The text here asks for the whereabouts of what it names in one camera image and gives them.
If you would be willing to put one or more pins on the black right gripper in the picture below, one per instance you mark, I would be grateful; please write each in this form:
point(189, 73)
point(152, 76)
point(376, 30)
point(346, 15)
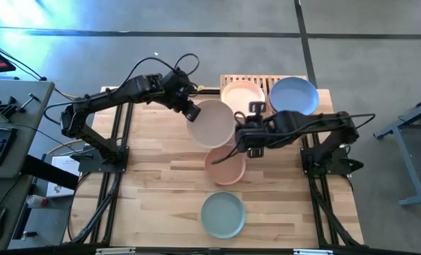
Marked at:
point(252, 134)

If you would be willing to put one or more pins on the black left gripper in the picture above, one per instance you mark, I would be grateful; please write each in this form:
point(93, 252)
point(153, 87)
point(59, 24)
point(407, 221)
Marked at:
point(180, 92)

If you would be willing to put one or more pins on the terracotta pink plate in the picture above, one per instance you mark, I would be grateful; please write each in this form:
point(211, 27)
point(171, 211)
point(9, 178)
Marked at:
point(228, 171)

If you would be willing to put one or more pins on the pale pinkish beige plate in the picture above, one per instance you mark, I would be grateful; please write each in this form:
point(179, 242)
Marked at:
point(212, 124)

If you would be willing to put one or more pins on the pale green plate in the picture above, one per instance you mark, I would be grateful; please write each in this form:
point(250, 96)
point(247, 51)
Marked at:
point(223, 215)

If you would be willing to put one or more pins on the light peach plate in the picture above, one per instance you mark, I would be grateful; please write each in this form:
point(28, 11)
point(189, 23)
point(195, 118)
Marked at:
point(243, 93)

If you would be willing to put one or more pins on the blue plate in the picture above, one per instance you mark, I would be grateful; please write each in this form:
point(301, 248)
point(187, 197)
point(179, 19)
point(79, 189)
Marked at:
point(294, 95)

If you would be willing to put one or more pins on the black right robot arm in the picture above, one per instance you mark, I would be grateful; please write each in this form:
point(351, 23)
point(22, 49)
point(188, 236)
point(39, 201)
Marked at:
point(302, 125)

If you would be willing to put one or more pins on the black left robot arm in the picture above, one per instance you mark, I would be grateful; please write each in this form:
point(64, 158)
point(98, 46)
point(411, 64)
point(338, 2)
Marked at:
point(107, 97)

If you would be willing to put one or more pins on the wooden slatted shelf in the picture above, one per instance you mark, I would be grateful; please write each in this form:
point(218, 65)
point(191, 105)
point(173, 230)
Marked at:
point(256, 78)

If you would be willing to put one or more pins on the white booklet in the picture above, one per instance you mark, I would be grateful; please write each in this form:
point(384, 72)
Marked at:
point(63, 177)

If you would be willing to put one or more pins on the grey desk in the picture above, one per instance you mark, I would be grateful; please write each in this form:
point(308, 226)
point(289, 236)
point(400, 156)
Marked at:
point(22, 106)

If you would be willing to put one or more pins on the black clamp tools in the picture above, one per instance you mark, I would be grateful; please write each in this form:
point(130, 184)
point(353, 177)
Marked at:
point(8, 106)

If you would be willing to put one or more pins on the clear bottle red cap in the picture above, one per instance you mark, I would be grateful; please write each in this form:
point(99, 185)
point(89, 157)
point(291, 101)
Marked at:
point(37, 201)

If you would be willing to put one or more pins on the grey metal stand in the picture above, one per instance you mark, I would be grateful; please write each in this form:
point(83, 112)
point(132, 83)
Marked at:
point(408, 148)

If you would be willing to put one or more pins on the black metal mounting frame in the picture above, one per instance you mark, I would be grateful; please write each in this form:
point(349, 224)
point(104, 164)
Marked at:
point(307, 170)
point(90, 166)

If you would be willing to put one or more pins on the silver aluminium bracket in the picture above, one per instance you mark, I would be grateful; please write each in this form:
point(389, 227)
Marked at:
point(312, 251)
point(115, 251)

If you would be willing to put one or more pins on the black table edge rail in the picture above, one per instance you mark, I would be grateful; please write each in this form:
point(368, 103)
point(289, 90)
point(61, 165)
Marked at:
point(37, 250)

